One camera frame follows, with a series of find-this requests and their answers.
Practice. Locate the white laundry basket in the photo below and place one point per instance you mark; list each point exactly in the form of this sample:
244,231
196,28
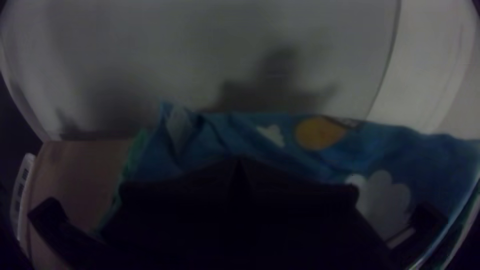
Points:
21,187

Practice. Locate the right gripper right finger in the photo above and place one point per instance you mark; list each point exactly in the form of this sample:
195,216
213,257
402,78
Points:
307,228

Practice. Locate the blue and green t-shirt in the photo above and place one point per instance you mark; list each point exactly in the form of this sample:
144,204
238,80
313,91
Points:
375,153

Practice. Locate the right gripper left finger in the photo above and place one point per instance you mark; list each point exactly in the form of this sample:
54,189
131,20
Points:
168,225

